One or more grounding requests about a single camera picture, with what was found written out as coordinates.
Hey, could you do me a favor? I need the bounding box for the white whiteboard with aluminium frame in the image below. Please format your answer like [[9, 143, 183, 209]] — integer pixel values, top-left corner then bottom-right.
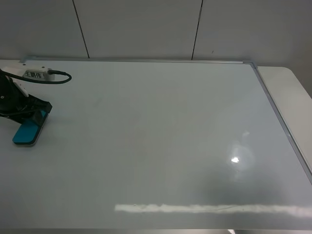
[[0, 59, 312, 230]]

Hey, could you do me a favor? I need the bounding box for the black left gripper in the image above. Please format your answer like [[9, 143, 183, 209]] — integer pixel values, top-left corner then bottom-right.
[[0, 85, 52, 127]]

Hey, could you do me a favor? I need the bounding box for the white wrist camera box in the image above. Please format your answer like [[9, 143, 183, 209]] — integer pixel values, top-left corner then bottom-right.
[[0, 63, 55, 99]]

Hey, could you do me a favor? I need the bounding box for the blue whiteboard eraser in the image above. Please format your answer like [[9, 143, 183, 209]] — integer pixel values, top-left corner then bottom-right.
[[12, 110, 49, 146]]

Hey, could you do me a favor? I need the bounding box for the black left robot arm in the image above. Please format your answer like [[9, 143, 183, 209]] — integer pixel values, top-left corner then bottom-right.
[[0, 71, 52, 127]]

